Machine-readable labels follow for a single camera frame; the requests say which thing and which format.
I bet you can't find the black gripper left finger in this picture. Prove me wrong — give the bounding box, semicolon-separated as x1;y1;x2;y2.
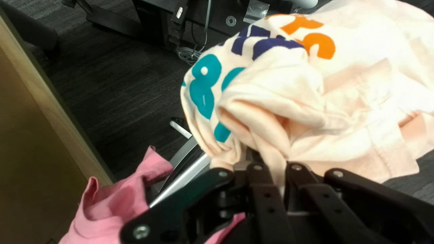
118;161;296;244

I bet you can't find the peach shirt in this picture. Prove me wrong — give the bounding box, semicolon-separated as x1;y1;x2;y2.
179;0;434;186

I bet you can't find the pink shirt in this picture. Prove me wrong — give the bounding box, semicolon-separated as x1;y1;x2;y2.
58;145;248;244

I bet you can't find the grey office chair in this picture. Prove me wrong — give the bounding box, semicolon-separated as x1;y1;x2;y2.
148;118;214;210

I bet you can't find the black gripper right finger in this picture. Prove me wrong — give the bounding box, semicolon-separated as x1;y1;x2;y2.
285;161;434;244

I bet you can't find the black metal stand base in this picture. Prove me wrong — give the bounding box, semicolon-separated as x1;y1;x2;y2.
63;0;284;54

